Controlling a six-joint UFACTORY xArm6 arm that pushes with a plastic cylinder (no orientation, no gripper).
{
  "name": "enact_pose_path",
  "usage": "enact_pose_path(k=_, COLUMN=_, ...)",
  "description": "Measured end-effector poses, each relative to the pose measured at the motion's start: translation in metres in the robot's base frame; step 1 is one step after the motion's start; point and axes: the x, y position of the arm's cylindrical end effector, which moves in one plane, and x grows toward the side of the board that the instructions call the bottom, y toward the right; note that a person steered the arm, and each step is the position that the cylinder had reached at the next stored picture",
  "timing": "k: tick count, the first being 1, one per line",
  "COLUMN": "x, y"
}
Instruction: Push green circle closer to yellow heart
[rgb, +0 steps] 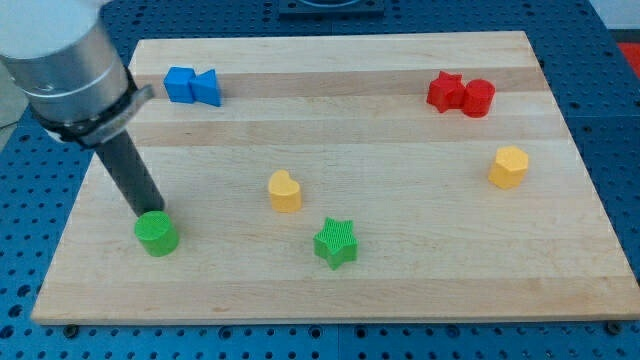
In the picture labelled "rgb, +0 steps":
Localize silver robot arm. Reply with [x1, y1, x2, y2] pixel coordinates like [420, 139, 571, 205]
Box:
[1, 0, 165, 216]

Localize green star block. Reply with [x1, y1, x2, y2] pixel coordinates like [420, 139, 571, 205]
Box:
[313, 217, 359, 270]

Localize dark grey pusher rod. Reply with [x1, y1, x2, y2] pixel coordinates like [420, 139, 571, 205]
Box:
[96, 131, 165, 217]

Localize blue cube block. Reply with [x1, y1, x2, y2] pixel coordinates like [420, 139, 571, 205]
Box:
[163, 67, 196, 103]

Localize yellow hexagon block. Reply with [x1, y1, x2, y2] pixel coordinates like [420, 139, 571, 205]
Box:
[488, 146, 529, 189]

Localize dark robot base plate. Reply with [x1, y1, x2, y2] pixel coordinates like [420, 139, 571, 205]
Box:
[278, 0, 385, 17]

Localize yellow heart block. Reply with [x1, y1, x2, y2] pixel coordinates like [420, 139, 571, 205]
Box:
[268, 170, 302, 213]

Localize blue triangle block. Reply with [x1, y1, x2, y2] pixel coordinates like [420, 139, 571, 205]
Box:
[189, 69, 222, 107]

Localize red star block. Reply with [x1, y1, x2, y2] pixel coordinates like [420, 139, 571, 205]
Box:
[426, 71, 465, 113]

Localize red cylinder block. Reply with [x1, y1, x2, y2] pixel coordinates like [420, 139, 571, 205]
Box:
[462, 79, 496, 118]

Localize wooden board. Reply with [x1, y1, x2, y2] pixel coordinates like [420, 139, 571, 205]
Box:
[31, 31, 639, 325]

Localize green cylinder block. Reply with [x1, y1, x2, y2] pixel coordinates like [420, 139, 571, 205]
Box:
[134, 211, 179, 257]

